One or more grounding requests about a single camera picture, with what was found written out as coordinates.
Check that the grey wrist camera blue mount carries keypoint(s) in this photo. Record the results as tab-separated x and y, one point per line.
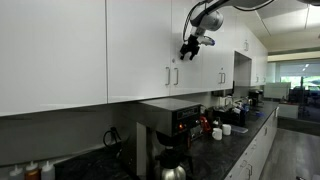
206	40

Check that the white ceramic mug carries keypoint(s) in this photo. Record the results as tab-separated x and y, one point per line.
217	134
226	129

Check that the white partition panel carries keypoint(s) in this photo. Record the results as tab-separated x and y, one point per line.
276	90

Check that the low white divider wall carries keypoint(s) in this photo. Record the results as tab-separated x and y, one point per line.
287	110

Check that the office glass wall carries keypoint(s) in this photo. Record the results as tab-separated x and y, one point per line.
306	90

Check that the small blue object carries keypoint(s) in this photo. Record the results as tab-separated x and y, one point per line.
259	114

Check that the white base cabinet drawers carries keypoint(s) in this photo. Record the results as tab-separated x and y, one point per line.
256	150

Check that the black condiment organizer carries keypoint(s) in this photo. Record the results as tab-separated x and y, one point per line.
230	116

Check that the clear flat plastic lid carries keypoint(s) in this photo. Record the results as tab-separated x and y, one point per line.
240	129

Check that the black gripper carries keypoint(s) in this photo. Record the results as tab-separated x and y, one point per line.
191	45

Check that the steel coffee carafe black lid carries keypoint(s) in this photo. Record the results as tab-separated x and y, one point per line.
171	173

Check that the white cabinet door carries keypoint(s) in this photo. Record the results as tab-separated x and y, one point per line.
211	66
50	50
188	78
228	56
140	50

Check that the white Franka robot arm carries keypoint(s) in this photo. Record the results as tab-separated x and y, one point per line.
211	20

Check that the steel black coffee brewer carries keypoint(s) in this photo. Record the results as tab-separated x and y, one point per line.
166	113

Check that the brown squeeze bottle white cap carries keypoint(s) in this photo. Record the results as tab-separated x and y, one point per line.
32	172

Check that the small black coffee maker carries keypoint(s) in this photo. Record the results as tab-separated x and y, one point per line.
255	97

